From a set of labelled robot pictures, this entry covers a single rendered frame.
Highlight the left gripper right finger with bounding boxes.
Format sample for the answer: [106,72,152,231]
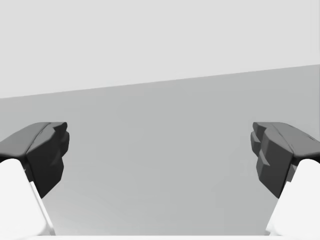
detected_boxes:
[250,121,320,237]

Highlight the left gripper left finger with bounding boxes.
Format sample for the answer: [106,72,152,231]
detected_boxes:
[0,121,71,237]

